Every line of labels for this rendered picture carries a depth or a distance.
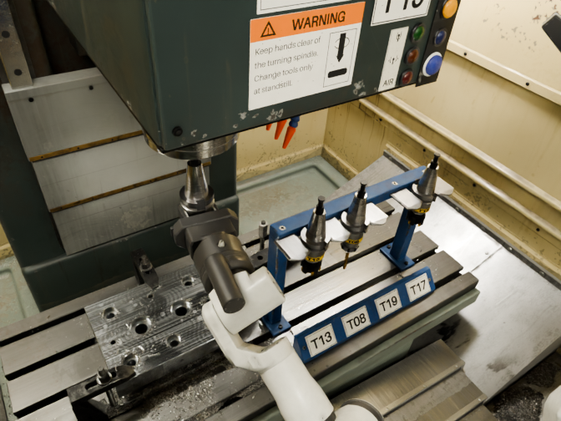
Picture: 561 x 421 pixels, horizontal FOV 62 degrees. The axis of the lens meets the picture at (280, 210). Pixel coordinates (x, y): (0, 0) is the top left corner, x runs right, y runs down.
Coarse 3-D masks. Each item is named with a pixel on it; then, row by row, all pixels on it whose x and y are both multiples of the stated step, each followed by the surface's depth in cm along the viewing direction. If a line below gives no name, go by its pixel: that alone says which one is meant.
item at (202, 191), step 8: (200, 160) 83; (192, 168) 82; (200, 168) 83; (192, 176) 83; (200, 176) 83; (192, 184) 84; (200, 184) 84; (184, 192) 86; (192, 192) 85; (200, 192) 85; (208, 192) 87
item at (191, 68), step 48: (48, 0) 82; (96, 0) 55; (144, 0) 42; (192, 0) 44; (240, 0) 47; (432, 0) 62; (96, 48) 63; (144, 48) 46; (192, 48) 47; (240, 48) 50; (384, 48) 62; (144, 96) 50; (192, 96) 50; (240, 96) 54; (336, 96) 62; (192, 144) 55
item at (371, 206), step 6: (366, 204) 110; (372, 204) 110; (366, 210) 108; (372, 210) 108; (378, 210) 109; (372, 216) 107; (378, 216) 107; (384, 216) 107; (372, 222) 105; (378, 222) 106; (384, 222) 106
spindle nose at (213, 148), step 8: (144, 136) 75; (232, 136) 74; (152, 144) 73; (200, 144) 71; (208, 144) 71; (216, 144) 72; (224, 144) 73; (232, 144) 76; (160, 152) 73; (176, 152) 72; (184, 152) 72; (192, 152) 72; (200, 152) 72; (208, 152) 73; (216, 152) 74
